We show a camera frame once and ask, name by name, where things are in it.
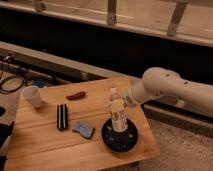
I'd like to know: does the clear plastic bottle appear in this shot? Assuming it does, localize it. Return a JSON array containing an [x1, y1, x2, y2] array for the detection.
[[109, 87, 128, 133]]

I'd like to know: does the blue sponge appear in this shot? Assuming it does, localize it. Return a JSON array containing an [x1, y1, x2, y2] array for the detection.
[[72, 120, 95, 139]]

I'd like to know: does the wooden table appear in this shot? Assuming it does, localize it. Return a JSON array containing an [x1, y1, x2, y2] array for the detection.
[[4, 77, 160, 171]]

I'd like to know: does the white plastic cup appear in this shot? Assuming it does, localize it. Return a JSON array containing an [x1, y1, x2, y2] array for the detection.
[[21, 85, 42, 108]]

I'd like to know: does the black cable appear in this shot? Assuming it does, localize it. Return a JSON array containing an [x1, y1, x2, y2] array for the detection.
[[0, 54, 29, 95]]

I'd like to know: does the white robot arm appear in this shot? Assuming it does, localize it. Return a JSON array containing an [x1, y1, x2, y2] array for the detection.
[[123, 67, 213, 117]]

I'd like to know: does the black object at left edge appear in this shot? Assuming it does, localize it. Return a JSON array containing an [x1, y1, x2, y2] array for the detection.
[[0, 106, 14, 171]]

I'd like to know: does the dark ceramic bowl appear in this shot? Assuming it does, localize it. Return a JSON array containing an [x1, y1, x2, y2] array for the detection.
[[101, 119, 138, 152]]

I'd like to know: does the black white striped block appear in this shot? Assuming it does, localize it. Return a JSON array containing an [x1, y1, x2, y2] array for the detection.
[[57, 104, 68, 131]]

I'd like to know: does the blue object on floor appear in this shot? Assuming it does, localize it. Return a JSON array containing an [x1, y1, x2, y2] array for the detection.
[[33, 78, 47, 88]]

